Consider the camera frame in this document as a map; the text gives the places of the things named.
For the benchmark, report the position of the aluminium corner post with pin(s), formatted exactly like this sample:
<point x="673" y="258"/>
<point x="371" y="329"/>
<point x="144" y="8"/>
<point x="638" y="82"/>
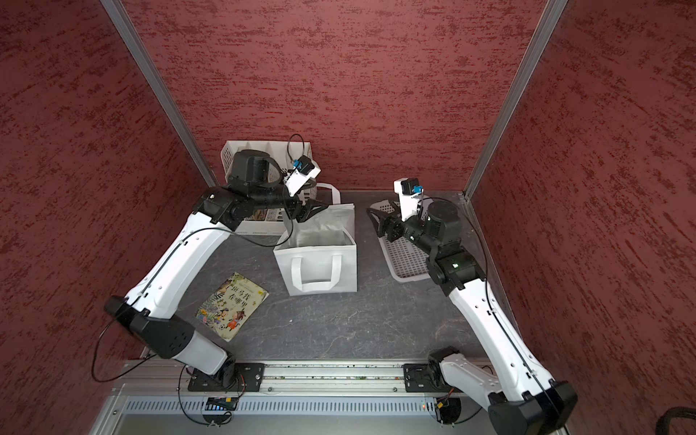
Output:
<point x="550" y="17"/>
<point x="122" y="22"/>

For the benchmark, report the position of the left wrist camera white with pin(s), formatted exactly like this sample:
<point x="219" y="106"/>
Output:
<point x="301" y="176"/>

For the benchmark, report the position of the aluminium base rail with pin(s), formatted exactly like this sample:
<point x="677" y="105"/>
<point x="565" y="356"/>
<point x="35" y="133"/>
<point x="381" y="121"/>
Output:
<point x="277" y="378"/>

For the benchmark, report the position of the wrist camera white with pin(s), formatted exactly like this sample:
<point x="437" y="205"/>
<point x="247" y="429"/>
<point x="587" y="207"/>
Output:
<point x="301" y="176"/>
<point x="410" y="193"/>

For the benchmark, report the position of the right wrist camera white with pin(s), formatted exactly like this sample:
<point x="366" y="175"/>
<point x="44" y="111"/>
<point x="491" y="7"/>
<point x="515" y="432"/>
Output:
<point x="410" y="193"/>

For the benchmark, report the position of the white perforated plastic basket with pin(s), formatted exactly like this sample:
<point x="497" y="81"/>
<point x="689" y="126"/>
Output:
<point x="405" y="261"/>

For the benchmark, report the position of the left aluminium corner post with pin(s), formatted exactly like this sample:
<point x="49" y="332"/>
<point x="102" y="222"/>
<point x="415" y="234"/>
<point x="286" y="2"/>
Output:
<point x="122" y="22"/>

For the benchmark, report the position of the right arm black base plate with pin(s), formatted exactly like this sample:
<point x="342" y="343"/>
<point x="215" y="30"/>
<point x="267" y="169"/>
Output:
<point x="424" y="378"/>

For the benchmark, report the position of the white desktop file organizer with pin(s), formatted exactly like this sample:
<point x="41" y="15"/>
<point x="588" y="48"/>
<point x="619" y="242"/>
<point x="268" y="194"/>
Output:
<point x="255" y="170"/>

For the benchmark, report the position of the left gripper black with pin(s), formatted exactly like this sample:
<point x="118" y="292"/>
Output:
<point x="304" y="213"/>

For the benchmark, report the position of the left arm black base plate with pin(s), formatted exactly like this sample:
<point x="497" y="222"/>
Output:
<point x="233" y="377"/>

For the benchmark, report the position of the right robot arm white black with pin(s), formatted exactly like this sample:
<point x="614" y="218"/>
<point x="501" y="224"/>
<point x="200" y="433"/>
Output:
<point x="519" y="395"/>

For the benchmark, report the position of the colourful children's book on table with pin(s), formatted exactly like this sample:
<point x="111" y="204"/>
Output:
<point x="228" y="309"/>

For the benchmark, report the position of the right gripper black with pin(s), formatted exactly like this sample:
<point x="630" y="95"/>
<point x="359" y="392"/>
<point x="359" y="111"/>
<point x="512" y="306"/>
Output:
<point x="393" y="220"/>

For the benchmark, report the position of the right aluminium corner post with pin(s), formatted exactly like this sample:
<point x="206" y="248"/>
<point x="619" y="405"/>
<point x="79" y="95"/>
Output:
<point x="550" y="17"/>

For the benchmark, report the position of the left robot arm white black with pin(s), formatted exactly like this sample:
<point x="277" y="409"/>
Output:
<point x="149" y="310"/>

